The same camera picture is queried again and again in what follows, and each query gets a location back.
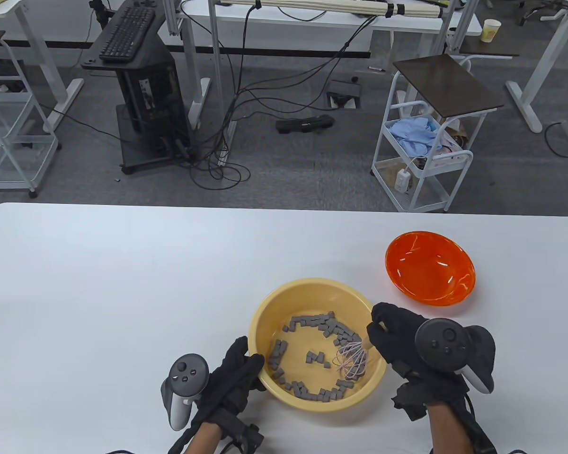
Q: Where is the person's left hand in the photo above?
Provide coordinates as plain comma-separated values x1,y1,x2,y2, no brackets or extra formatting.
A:
196,336,266,425

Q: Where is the person's right hand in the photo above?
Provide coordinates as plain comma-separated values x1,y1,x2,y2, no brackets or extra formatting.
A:
367,302,468,406

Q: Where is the grey handheld controller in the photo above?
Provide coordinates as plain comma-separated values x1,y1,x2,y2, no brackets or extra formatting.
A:
415,318,496,394
160,354,210,431

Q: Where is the wire whisk with wooden handle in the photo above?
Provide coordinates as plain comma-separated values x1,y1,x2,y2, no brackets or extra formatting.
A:
334,340,372,381

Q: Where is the orange plastic bowl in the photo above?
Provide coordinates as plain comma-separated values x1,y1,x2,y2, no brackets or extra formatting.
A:
385,231,476,308

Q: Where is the pile of grey toy blocks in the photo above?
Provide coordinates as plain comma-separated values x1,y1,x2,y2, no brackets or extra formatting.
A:
267,311,366,402

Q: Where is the yellow plastic basin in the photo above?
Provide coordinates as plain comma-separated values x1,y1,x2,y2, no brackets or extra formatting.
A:
248,278,388,413

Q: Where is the person's left forearm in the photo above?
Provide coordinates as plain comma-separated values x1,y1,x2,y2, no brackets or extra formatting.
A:
185,421,223,454

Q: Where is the person's right forearm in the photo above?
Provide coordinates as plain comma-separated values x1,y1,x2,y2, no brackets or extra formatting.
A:
426,400,476,454

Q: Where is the blue cloth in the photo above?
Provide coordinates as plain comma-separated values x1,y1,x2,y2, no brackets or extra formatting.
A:
389,117,440,157

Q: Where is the black power strip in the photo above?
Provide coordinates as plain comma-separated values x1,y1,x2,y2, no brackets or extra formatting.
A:
275,113,336,134

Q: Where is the long white power strip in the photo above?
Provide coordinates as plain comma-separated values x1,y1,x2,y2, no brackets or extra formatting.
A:
217,119,238,167

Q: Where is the floor socket box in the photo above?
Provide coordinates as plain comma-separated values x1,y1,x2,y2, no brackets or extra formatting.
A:
326,79,363,110

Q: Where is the black computer cart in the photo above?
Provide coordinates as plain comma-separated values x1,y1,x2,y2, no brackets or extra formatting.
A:
81,0,195,175

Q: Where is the brown side table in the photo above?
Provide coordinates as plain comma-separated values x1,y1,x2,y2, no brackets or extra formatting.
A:
457,35,520,60

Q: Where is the white desk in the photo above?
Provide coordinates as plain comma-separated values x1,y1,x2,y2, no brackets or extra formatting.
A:
0,0,85,133
505,0,568,134
163,0,483,133

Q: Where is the office chair base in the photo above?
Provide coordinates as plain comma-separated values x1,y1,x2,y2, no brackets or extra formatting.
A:
518,0,565,26

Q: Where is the black keyboard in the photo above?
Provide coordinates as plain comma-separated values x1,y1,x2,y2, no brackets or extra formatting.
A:
99,6,156,63

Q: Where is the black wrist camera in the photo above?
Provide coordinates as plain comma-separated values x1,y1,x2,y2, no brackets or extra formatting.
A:
227,421,265,454
391,382,429,421

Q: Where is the tangle of black cables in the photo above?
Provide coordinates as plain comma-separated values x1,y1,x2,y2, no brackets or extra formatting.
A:
43,0,374,192

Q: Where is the black cable loop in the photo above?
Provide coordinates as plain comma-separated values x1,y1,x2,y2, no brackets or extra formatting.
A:
543,121,568,158

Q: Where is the aluminium frame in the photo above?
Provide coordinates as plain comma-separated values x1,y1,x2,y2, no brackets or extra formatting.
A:
163,0,481,53

